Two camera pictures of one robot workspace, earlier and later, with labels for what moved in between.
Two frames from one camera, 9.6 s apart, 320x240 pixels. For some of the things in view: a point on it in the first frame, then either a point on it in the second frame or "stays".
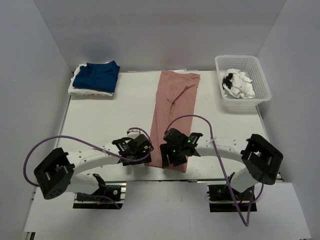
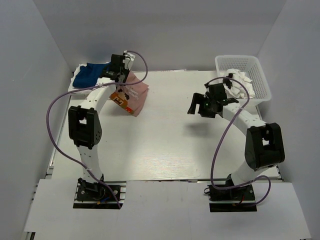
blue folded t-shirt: (102, 76) stays
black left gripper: (145, 159) -> (127, 71)
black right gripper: (165, 149) -> (199, 98)
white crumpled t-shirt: (242, 87) stays
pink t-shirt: (175, 98) -> (132, 96)
